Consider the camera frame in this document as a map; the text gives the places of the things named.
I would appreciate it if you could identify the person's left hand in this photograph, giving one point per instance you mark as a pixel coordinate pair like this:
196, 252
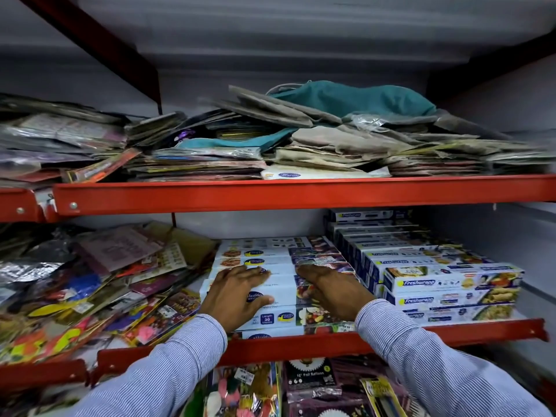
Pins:
228, 299

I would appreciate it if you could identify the person's right hand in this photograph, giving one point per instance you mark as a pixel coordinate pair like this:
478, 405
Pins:
341, 295

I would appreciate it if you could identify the person's left thumb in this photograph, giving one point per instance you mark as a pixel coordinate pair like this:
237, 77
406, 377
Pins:
260, 305

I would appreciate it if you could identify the person's right thumb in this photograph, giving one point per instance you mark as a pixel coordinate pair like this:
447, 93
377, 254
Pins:
307, 292

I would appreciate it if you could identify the white blue-logo film box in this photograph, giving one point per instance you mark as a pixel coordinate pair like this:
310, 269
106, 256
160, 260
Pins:
281, 290

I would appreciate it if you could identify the person's left forearm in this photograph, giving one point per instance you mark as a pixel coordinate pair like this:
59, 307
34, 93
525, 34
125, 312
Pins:
160, 373

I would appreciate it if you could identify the person's right forearm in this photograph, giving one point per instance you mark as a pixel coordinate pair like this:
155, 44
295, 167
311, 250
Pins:
434, 369

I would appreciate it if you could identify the stack of white wrap cartons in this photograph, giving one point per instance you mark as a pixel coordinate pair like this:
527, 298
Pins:
269, 254

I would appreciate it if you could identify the long red shelf beam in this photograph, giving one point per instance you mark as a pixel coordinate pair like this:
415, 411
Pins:
304, 195
304, 345

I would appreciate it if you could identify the black foil balloon packet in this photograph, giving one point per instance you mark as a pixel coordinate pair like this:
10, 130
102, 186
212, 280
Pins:
310, 377

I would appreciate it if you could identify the colourful party decoration packet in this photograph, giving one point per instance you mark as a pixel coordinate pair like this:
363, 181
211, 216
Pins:
243, 393

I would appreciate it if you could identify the white flat packet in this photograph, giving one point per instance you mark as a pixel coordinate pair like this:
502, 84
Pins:
312, 173

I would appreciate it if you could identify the stack of blue-striped wrap cartons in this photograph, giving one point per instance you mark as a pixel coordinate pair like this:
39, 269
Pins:
434, 277

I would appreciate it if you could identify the yellow candle packet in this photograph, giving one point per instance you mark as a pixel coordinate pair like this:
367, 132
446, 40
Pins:
382, 397

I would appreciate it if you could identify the pile of colourful party packets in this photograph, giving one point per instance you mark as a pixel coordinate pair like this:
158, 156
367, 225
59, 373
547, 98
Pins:
108, 290

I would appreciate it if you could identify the pile of glossy flat packets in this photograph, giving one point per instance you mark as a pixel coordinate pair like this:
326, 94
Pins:
204, 151

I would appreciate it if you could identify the pile of grey paper bags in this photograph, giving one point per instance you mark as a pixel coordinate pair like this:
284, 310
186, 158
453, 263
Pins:
391, 147

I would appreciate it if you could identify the teal cloth bag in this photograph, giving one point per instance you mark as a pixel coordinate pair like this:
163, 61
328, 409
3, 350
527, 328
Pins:
356, 99

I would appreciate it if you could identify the short red shelf beam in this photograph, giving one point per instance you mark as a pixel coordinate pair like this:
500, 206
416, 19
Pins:
41, 374
19, 206

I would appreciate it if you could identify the silver foil packet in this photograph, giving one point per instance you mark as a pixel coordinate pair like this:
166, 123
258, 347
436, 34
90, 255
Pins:
32, 264

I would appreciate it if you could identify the pile of clear-wrapped packets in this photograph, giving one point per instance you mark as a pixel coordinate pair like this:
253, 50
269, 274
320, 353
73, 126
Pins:
56, 134

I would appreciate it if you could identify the red diagonal rack brace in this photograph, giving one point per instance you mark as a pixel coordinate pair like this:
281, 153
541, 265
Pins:
100, 47

